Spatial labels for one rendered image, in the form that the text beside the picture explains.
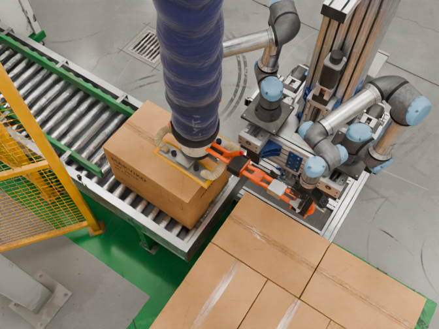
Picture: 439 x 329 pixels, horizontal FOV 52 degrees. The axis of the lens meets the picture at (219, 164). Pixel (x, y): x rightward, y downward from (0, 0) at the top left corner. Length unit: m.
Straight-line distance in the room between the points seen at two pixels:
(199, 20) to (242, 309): 1.66
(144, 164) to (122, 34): 2.19
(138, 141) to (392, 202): 2.02
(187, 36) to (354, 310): 1.80
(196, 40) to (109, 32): 3.02
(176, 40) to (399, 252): 2.47
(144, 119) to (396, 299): 1.75
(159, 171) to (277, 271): 0.89
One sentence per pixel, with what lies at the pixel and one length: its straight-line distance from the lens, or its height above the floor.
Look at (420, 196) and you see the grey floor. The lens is 3.74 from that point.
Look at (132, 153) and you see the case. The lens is 2.51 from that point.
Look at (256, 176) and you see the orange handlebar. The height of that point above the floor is 1.26.
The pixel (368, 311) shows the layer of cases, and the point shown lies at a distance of 2.72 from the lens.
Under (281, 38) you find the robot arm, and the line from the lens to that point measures 2.06.
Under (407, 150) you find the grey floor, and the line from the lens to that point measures 3.91.
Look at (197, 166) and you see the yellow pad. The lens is 2.18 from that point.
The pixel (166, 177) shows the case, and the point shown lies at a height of 0.95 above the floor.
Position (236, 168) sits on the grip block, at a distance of 2.07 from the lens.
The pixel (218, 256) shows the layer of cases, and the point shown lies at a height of 0.54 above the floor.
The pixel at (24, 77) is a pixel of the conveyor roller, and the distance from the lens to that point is 3.58.
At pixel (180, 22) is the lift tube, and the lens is 1.45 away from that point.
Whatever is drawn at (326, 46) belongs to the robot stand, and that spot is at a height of 1.54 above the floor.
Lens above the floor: 3.08
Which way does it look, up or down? 61 degrees down
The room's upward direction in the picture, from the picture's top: 1 degrees clockwise
